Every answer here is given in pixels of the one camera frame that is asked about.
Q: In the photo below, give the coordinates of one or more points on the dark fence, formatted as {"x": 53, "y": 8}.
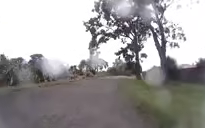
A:
{"x": 191, "y": 74}

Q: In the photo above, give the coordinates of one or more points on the row of bushes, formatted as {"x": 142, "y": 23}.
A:
{"x": 36, "y": 71}

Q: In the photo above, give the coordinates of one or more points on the tall tree with forked trunk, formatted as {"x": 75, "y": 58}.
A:
{"x": 162, "y": 60}

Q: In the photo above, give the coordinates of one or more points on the pale building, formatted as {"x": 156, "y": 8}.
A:
{"x": 153, "y": 74}

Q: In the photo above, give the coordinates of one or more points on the green grass strip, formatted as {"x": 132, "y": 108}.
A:
{"x": 176, "y": 100}

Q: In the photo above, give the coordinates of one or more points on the grey asphalt path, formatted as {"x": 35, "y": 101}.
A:
{"x": 73, "y": 106}

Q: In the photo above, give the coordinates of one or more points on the tall tree with dark trunk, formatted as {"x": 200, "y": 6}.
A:
{"x": 137, "y": 66}

